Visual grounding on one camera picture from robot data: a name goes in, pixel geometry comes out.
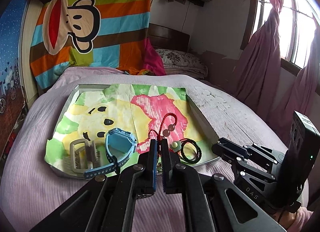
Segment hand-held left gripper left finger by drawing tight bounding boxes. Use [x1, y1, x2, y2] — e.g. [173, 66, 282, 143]
[30, 139, 158, 232]

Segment floral patterned pillow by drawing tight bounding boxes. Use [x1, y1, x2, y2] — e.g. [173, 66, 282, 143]
[155, 48, 208, 78]

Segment black hair tie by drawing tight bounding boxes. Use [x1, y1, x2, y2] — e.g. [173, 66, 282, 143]
[180, 138, 202, 164]

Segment colourful painted paper sheet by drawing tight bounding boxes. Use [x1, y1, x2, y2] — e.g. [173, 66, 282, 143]
[45, 84, 200, 170]

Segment grey shallow tray box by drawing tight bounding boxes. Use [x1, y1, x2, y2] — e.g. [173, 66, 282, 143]
[45, 84, 219, 179]

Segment dark wooden headboard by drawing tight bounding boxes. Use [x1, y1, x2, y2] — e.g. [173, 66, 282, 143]
[147, 23, 190, 53]

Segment person's right forearm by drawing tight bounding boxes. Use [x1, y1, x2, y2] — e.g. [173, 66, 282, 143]
[282, 207, 313, 230]

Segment window with bars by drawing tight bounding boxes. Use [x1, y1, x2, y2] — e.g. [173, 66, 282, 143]
[241, 0, 320, 73]

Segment beige hair claw clip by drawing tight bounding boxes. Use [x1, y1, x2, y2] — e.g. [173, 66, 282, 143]
[68, 140, 102, 172]

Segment magenta cloth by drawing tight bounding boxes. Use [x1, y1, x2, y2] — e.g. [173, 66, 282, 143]
[142, 38, 167, 76]

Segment beige wooden panel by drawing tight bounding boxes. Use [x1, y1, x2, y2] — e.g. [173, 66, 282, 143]
[19, 0, 40, 108]

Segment blue watch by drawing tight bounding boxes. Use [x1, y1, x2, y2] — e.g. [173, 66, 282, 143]
[83, 127, 137, 180]

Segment red cord bead bracelet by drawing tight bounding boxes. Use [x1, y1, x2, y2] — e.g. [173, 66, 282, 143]
[147, 113, 179, 153]

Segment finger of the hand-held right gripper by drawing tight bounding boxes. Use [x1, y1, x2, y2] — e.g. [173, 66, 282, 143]
[231, 158, 278, 209]
[211, 137, 285, 170]

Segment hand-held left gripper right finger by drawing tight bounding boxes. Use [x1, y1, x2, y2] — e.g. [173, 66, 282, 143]
[160, 139, 287, 232]

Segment blue printed fabric wardrobe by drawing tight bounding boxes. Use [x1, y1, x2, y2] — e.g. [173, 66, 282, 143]
[0, 0, 38, 147]

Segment striped monkey print blanket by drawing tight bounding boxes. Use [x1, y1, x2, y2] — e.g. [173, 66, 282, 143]
[29, 0, 160, 90]

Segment pink curtain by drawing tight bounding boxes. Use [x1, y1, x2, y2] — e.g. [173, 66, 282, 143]
[234, 0, 320, 145]

